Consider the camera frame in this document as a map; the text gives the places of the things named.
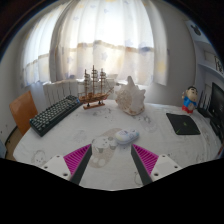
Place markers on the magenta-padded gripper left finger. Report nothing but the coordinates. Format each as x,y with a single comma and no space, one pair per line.
74,158

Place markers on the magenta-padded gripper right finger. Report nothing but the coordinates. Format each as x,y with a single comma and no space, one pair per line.
146,159

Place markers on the white cartoon-print computer mouse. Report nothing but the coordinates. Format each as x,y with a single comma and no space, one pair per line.
126,136

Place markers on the black mouse pad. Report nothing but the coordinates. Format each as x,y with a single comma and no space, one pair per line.
182,124

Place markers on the white printed tablecloth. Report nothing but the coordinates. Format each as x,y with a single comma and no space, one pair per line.
83,130

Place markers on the black mechanical keyboard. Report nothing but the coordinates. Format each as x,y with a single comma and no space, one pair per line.
55,115

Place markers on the large white conch shell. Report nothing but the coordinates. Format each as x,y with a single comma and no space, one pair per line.
131,98

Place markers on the wooden model sailing ship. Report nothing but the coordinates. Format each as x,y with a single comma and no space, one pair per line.
94,96

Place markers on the white radiator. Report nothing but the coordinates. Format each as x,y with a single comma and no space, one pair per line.
60,90

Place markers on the orange wooden chair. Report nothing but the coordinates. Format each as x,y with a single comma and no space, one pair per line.
22,110

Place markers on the cartoon boy figurine clock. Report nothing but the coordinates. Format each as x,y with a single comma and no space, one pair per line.
189,100

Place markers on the black router with antennas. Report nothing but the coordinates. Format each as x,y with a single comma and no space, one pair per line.
204,111

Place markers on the black computer monitor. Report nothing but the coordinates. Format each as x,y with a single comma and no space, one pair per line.
217,103

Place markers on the white star-print curtain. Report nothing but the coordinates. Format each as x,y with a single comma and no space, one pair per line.
100,36

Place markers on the white wall shelf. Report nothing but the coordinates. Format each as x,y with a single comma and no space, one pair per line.
206,50

